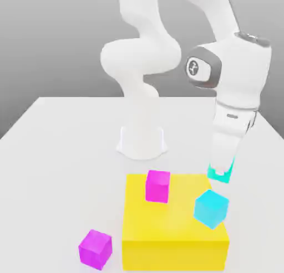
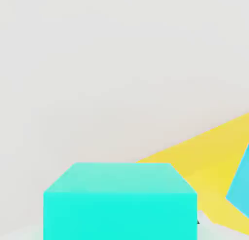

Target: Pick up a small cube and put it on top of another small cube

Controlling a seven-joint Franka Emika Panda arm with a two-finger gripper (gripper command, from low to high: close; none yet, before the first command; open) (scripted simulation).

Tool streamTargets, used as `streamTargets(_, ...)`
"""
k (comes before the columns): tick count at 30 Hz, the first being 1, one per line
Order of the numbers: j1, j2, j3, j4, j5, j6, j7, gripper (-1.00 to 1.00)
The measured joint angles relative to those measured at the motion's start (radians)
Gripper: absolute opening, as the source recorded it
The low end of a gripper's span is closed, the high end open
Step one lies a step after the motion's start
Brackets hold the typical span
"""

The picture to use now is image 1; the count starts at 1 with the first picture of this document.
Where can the small magenta cube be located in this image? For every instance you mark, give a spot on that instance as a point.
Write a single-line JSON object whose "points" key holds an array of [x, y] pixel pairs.
{"points": [[95, 249], [157, 187]]}

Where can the small cyan cube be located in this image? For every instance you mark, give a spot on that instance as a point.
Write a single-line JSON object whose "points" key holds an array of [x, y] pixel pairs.
{"points": [[210, 208]]}

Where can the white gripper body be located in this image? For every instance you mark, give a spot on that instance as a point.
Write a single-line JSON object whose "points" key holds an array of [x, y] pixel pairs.
{"points": [[230, 124]]}

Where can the large yellow box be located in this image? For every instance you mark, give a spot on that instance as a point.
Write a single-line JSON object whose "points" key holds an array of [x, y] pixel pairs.
{"points": [[173, 244]]}

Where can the small teal cube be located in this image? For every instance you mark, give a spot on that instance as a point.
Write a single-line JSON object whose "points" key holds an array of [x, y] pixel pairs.
{"points": [[218, 178]]}

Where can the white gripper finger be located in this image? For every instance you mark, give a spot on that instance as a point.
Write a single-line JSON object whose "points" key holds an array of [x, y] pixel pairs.
{"points": [[224, 151]]}

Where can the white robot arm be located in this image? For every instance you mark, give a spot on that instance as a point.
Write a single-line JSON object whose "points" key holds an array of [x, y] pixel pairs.
{"points": [[142, 56]]}

